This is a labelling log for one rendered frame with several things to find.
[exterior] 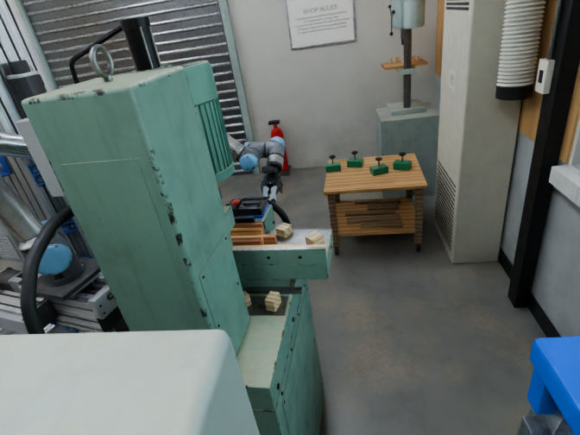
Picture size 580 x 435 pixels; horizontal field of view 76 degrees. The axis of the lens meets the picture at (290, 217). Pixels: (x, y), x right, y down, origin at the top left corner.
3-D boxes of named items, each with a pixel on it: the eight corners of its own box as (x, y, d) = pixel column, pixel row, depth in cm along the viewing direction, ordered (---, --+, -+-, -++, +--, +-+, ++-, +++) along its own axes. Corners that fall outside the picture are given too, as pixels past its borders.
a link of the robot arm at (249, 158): (159, 90, 150) (261, 159, 159) (170, 85, 159) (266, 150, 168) (148, 113, 155) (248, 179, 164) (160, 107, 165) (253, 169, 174)
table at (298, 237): (336, 229, 143) (334, 215, 140) (329, 279, 117) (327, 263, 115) (191, 233, 157) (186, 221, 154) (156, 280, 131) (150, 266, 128)
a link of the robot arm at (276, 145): (269, 146, 182) (286, 146, 181) (267, 164, 177) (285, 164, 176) (267, 135, 175) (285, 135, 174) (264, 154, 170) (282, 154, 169)
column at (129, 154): (252, 318, 113) (186, 65, 78) (230, 383, 94) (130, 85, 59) (184, 317, 118) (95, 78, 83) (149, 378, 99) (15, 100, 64)
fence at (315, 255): (327, 261, 116) (325, 246, 113) (326, 264, 114) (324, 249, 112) (154, 263, 129) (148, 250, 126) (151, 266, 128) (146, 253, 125)
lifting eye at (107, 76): (121, 78, 74) (109, 41, 71) (103, 83, 69) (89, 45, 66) (114, 78, 74) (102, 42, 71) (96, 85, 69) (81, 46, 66)
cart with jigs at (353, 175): (413, 214, 307) (414, 138, 277) (425, 254, 258) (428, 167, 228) (333, 218, 320) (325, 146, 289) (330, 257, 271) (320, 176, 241)
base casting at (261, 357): (306, 271, 144) (304, 251, 140) (277, 411, 95) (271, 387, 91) (199, 272, 154) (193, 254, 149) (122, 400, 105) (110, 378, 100)
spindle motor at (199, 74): (242, 163, 117) (219, 57, 102) (224, 187, 102) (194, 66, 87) (191, 167, 121) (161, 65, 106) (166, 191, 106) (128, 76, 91)
